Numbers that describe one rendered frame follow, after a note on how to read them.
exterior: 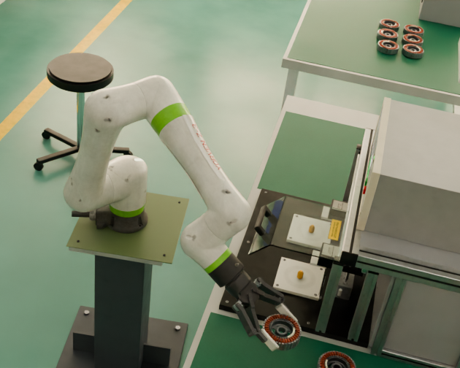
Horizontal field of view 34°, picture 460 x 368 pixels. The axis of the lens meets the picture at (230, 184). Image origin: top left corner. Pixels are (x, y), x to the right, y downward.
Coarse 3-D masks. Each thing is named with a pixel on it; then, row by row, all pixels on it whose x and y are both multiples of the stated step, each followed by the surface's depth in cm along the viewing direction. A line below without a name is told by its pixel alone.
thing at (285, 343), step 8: (264, 320) 213; (272, 320) 213; (280, 320) 214; (288, 320) 214; (264, 328) 211; (272, 328) 213; (280, 328) 212; (288, 328) 214; (296, 328) 212; (272, 336) 208; (280, 336) 211; (288, 336) 209; (296, 336) 209; (280, 344) 207; (288, 344) 207; (296, 344) 210
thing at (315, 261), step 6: (312, 258) 236; (318, 258) 233; (312, 264) 235; (318, 264) 234; (324, 264) 233; (330, 264) 233; (342, 270) 233; (348, 270) 232; (354, 270) 232; (360, 270) 232; (348, 276) 235
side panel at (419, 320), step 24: (408, 288) 208; (432, 288) 206; (384, 312) 214; (408, 312) 213; (432, 312) 211; (456, 312) 209; (384, 336) 219; (408, 336) 219; (432, 336) 216; (456, 336) 214; (408, 360) 222; (432, 360) 222; (456, 360) 219
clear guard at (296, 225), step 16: (272, 208) 229; (288, 208) 226; (304, 208) 227; (320, 208) 227; (336, 208) 228; (272, 224) 220; (288, 224) 220; (304, 224) 220; (320, 224) 221; (256, 240) 219; (272, 240) 213; (288, 240) 214; (304, 240) 215; (320, 240) 215; (336, 240) 216; (320, 256) 210; (336, 256) 210
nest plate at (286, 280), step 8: (280, 264) 247; (288, 264) 248; (296, 264) 248; (304, 264) 248; (280, 272) 244; (288, 272) 244; (296, 272) 245; (304, 272) 245; (312, 272) 246; (320, 272) 246; (280, 280) 241; (288, 280) 241; (296, 280) 242; (304, 280) 242; (312, 280) 243; (320, 280) 243; (280, 288) 238; (288, 288) 238; (296, 288) 239; (304, 288) 239; (312, 288) 240; (304, 296) 238; (312, 296) 237
